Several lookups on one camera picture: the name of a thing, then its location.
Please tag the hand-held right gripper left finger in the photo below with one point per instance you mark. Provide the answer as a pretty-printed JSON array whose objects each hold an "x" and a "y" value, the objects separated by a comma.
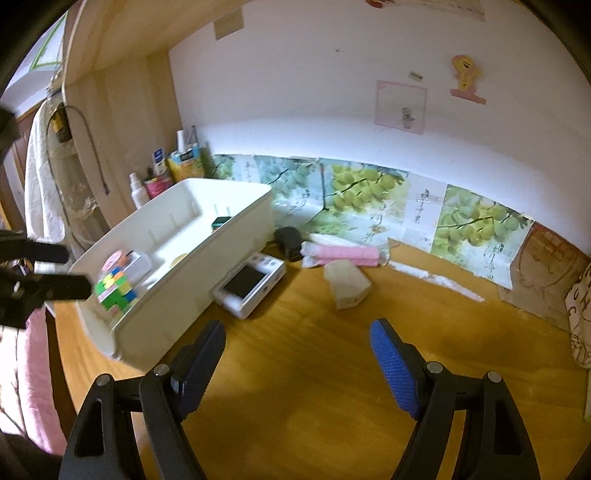
[{"x": 197, "y": 371}]

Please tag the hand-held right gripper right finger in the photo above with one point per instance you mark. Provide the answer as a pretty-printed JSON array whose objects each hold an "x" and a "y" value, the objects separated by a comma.
[{"x": 395, "y": 369}]

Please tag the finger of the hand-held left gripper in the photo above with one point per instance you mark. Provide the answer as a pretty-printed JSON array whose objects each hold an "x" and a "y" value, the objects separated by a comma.
[
  {"x": 46, "y": 253},
  {"x": 60, "y": 287}
]

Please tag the pink makeup sponge clear case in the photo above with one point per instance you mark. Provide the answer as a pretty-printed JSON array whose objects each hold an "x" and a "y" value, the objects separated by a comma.
[{"x": 114, "y": 261}]

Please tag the white plastic storage bin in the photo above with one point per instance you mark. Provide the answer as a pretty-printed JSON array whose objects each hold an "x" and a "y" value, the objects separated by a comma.
[{"x": 194, "y": 277}]

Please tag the green jar with gold lid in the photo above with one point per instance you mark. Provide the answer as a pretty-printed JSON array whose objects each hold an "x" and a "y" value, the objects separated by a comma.
[{"x": 219, "y": 224}]

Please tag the colourful puzzle cube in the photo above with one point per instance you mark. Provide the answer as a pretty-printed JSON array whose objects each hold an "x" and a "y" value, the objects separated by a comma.
[{"x": 115, "y": 290}]

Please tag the white lace cloth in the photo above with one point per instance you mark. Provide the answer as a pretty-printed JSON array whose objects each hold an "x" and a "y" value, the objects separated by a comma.
[{"x": 44, "y": 184}]

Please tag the small clear plastic box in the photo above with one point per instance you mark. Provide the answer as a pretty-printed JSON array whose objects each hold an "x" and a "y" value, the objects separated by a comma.
[{"x": 138, "y": 265}]

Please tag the grey flexible lamp neck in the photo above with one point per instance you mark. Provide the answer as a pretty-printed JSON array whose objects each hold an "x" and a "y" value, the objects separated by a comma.
[{"x": 94, "y": 143}]

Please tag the green framed paper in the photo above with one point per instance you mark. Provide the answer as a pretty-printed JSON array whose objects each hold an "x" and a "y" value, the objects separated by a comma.
[{"x": 46, "y": 48}]

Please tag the cream white box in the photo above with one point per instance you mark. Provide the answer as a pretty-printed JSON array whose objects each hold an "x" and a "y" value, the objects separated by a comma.
[{"x": 348, "y": 284}]

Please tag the white device with dark screen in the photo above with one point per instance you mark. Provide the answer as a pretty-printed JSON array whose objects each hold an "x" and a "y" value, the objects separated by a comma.
[{"x": 247, "y": 284}]

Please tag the pink blanket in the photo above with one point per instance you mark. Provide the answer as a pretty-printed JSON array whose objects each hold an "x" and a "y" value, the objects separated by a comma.
[{"x": 32, "y": 387}]

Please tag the white spray bottle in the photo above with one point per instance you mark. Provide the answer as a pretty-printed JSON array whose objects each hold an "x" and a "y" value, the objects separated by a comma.
[{"x": 138, "y": 194}]

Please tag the wooden cabinet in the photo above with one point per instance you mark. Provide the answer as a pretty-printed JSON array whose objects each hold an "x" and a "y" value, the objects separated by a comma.
[{"x": 124, "y": 92}]

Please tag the pink roll in clear wrap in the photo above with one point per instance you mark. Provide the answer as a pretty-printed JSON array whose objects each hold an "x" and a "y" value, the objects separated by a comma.
[{"x": 351, "y": 253}]

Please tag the pink can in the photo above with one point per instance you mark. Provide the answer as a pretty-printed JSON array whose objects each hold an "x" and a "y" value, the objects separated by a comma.
[{"x": 158, "y": 187}]

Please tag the blue and white tube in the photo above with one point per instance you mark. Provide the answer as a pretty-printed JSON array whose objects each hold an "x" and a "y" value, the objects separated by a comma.
[{"x": 159, "y": 161}]

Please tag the black power adapter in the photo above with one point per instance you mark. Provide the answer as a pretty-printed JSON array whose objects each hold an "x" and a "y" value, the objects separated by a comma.
[{"x": 290, "y": 243}]

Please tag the yellow snack packet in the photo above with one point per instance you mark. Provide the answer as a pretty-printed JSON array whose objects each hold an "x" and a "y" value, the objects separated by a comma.
[{"x": 185, "y": 165}]

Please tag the brown print poster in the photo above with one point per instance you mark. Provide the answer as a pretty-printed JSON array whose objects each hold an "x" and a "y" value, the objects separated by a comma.
[{"x": 545, "y": 267}]

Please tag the letter printed cloth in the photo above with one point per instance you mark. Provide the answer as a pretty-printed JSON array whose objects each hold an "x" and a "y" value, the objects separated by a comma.
[{"x": 579, "y": 318}]

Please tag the pink drawing paper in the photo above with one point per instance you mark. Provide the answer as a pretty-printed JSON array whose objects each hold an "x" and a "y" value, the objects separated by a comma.
[{"x": 400, "y": 108}]

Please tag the grape print wall paper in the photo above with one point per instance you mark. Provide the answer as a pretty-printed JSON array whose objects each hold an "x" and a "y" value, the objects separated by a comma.
[{"x": 360, "y": 198}]

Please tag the wall switch plate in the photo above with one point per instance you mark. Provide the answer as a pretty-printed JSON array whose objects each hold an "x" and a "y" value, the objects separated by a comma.
[{"x": 228, "y": 24}]

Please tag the yellow figure wall sticker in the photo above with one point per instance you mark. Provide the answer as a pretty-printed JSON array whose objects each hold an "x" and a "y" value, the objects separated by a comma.
[{"x": 466, "y": 76}]

